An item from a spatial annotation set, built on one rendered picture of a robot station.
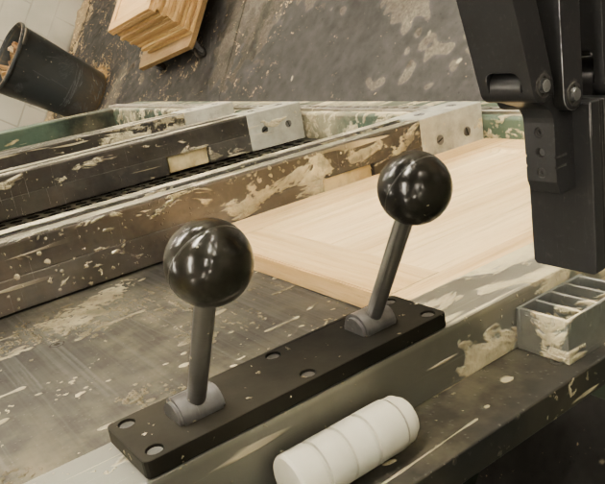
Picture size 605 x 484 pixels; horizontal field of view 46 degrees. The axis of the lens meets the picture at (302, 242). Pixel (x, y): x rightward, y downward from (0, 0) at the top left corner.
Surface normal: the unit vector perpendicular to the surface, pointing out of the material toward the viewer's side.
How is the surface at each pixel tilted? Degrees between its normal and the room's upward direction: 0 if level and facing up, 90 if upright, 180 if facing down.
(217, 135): 90
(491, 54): 50
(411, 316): 54
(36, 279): 90
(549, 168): 36
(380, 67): 0
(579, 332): 89
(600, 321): 89
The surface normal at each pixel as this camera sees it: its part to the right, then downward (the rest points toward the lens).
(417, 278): -0.16, -0.94
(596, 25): -0.80, 0.31
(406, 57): -0.74, -0.31
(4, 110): 0.64, -0.03
